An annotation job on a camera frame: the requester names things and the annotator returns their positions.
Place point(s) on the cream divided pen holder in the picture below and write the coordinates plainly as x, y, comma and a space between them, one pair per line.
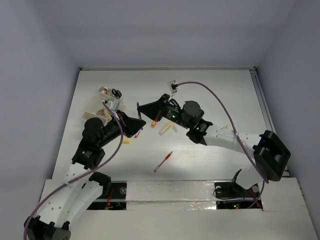
109, 96

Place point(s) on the yellow highlighter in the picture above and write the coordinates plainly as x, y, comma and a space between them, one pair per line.
165, 128

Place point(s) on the pink white stapler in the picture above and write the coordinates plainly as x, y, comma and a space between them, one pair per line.
105, 91

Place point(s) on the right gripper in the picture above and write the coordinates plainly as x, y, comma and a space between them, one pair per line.
153, 110

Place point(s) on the white perforated storage basket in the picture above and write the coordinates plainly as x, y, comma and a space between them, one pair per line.
95, 109

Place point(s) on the purple gel pen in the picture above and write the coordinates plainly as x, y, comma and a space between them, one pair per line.
139, 113

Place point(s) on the black handled scissors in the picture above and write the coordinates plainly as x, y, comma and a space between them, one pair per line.
116, 93

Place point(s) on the red gel pen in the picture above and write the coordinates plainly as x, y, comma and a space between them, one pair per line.
165, 159

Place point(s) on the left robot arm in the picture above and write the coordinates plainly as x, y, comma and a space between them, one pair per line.
57, 214

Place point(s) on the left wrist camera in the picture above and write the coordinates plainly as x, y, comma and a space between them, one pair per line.
112, 104

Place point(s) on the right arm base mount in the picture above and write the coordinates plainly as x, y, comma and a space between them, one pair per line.
230, 196

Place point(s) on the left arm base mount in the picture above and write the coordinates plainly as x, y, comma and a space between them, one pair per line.
114, 200

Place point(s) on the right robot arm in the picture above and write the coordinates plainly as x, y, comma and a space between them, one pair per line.
268, 153

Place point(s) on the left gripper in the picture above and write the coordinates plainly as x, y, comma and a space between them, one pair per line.
130, 125

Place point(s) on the beige masking tape roll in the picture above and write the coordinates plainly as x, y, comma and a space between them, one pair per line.
106, 113

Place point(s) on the yellow eraser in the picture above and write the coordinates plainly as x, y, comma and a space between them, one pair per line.
126, 141

